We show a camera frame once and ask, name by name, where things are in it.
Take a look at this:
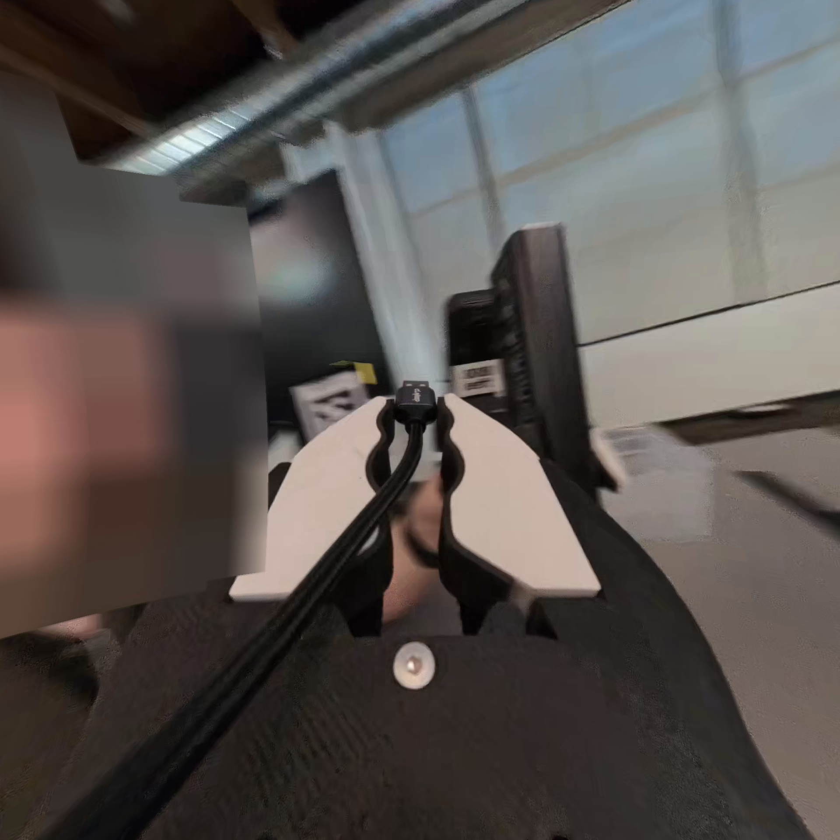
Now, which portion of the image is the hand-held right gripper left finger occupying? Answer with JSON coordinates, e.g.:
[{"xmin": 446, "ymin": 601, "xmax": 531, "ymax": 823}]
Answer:
[{"xmin": 228, "ymin": 395, "xmax": 396, "ymax": 602}]

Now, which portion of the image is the black white marker sign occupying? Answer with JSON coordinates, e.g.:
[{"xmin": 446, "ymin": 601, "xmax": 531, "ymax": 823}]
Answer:
[{"xmin": 289, "ymin": 360, "xmax": 379, "ymax": 448}]

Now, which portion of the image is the person's left forearm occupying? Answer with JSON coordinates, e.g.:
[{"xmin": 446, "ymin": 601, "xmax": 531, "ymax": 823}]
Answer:
[{"xmin": 382, "ymin": 561, "xmax": 462, "ymax": 626}]

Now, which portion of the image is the silver ventilation duct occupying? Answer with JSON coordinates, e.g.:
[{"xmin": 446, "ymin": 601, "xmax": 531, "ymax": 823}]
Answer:
[{"xmin": 98, "ymin": 0, "xmax": 526, "ymax": 177}]

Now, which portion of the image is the person's left hand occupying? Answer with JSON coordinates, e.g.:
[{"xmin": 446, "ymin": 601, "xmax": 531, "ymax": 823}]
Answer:
[{"xmin": 410, "ymin": 474, "xmax": 448, "ymax": 536}]

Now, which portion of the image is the black usb cable grey plug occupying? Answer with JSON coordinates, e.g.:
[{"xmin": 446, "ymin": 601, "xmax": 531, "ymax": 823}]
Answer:
[{"xmin": 36, "ymin": 378, "xmax": 439, "ymax": 840}]

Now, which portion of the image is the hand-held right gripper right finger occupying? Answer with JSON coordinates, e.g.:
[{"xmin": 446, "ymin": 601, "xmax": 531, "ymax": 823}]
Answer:
[{"xmin": 436, "ymin": 392, "xmax": 602, "ymax": 611}]

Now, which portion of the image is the black wristband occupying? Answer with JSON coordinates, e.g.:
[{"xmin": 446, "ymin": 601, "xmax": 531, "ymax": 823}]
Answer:
[{"xmin": 402, "ymin": 524, "xmax": 442, "ymax": 571}]

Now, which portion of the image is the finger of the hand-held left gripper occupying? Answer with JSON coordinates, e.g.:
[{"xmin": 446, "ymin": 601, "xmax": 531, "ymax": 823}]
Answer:
[{"xmin": 589, "ymin": 425, "xmax": 623, "ymax": 493}]

